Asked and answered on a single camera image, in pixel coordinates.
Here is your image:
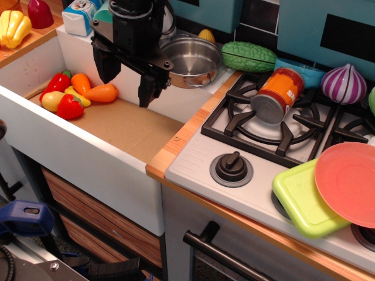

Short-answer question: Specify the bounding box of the purple toy onion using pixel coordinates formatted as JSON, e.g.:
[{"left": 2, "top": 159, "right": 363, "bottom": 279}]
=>
[{"left": 321, "top": 64, "right": 367, "bottom": 105}]

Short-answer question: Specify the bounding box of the black oven door handle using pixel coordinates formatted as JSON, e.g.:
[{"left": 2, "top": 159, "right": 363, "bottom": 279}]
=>
[{"left": 183, "top": 221, "right": 274, "bottom": 280}]

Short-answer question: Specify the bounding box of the yellow toy potato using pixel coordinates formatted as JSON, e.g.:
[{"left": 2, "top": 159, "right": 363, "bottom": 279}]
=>
[{"left": 41, "top": 91, "right": 64, "bottom": 112}]

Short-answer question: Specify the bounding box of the dark red toy vegetable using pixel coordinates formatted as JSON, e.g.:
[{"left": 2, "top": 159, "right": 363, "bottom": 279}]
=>
[{"left": 28, "top": 0, "right": 54, "bottom": 29}]

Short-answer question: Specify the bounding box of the yellow toy banana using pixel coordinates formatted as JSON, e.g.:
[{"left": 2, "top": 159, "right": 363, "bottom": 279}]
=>
[{"left": 64, "top": 86, "right": 91, "bottom": 107}]

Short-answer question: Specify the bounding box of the grey toy faucet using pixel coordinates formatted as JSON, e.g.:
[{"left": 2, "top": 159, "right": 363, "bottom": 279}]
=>
[{"left": 161, "top": 7, "right": 177, "bottom": 40}]

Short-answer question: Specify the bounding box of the stainless steel pot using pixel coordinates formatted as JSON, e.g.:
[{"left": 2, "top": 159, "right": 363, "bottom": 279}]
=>
[{"left": 161, "top": 35, "right": 222, "bottom": 88}]

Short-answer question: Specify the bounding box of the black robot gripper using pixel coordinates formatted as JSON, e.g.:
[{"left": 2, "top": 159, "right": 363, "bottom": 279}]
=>
[{"left": 90, "top": 1, "right": 173, "bottom": 108}]

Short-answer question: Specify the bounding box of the green toy bitter gourd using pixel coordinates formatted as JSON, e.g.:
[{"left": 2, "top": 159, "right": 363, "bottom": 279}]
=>
[{"left": 221, "top": 41, "right": 277, "bottom": 73}]

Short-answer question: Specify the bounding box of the yellow toy bell pepper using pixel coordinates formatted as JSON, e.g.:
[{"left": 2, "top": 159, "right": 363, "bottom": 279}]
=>
[{"left": 1, "top": 10, "right": 32, "bottom": 49}]

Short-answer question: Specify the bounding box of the teal plastic cup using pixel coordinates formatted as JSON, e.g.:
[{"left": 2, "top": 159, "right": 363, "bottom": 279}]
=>
[{"left": 94, "top": 1, "right": 113, "bottom": 23}]

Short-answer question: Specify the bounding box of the toy milk carton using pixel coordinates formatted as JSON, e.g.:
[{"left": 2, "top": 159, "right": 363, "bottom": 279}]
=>
[{"left": 62, "top": 0, "right": 104, "bottom": 37}]

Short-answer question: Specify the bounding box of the yellow toy corn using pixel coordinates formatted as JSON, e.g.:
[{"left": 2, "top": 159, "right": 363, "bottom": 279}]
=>
[{"left": 198, "top": 29, "right": 216, "bottom": 44}]

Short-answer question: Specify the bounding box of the black stove grate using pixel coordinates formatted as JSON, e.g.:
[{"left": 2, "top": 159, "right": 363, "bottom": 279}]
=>
[{"left": 201, "top": 73, "right": 374, "bottom": 168}]

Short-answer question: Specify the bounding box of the orange toy soup can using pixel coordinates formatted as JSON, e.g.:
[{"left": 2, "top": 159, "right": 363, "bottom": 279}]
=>
[{"left": 250, "top": 67, "right": 305, "bottom": 124}]

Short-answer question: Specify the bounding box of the lime green plastic lid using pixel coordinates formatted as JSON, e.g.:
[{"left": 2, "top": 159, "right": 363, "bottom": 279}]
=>
[{"left": 272, "top": 159, "right": 350, "bottom": 239}]

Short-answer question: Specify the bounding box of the white toy sink basin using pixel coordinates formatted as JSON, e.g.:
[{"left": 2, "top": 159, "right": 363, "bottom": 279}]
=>
[{"left": 1, "top": 26, "right": 232, "bottom": 236}]

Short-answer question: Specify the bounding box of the blue plastic bowl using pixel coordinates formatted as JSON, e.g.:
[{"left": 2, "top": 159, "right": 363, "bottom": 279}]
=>
[{"left": 274, "top": 58, "right": 326, "bottom": 89}]

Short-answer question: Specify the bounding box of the large orange toy carrot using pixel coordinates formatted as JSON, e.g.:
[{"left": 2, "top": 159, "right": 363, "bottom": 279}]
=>
[{"left": 84, "top": 84, "right": 118, "bottom": 102}]

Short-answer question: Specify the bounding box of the red toy bell pepper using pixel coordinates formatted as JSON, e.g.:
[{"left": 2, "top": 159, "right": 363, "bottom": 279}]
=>
[{"left": 56, "top": 94, "right": 84, "bottom": 120}]

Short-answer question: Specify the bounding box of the red toy chili pepper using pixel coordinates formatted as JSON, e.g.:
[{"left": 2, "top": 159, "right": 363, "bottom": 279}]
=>
[{"left": 39, "top": 70, "right": 71, "bottom": 101}]

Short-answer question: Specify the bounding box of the black cable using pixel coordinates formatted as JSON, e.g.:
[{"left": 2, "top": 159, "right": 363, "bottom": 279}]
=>
[{"left": 0, "top": 245, "right": 15, "bottom": 281}]

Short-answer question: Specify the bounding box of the black stove knob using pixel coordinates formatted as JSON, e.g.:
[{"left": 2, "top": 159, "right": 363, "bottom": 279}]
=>
[
  {"left": 351, "top": 224, "right": 375, "bottom": 252},
  {"left": 210, "top": 151, "right": 254, "bottom": 188}
]

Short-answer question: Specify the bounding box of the pink plastic plate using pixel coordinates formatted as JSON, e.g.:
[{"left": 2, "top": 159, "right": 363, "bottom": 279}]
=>
[{"left": 315, "top": 142, "right": 374, "bottom": 228}]

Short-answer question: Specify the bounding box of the blue clamp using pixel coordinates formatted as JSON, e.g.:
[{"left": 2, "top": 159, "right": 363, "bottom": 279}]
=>
[{"left": 1, "top": 200, "right": 55, "bottom": 237}]

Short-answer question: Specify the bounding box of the small orange toy carrot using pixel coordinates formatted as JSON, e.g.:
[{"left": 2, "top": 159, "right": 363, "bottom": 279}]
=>
[{"left": 71, "top": 73, "right": 91, "bottom": 95}]

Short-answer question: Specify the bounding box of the green toy at right edge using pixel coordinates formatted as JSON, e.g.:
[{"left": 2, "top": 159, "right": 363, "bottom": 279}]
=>
[{"left": 368, "top": 87, "right": 375, "bottom": 115}]

